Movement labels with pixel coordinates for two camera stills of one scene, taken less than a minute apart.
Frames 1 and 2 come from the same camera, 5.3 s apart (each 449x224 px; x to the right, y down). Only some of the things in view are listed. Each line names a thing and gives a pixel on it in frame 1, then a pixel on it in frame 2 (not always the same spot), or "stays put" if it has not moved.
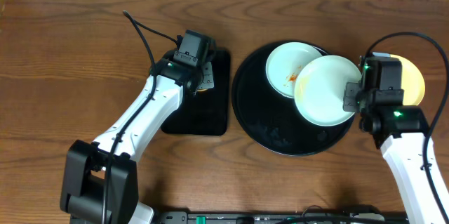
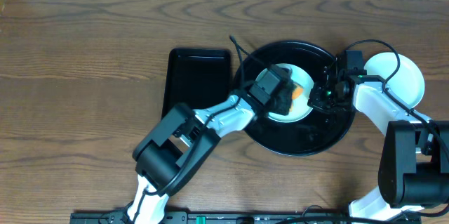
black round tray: [273, 121] stays put
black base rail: [185, 218] stays put
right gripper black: [351, 97] to [321, 98]
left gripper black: [209, 77] to [285, 97]
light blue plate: [319, 89] to [400, 75]
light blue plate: [285, 62] to [299, 107]
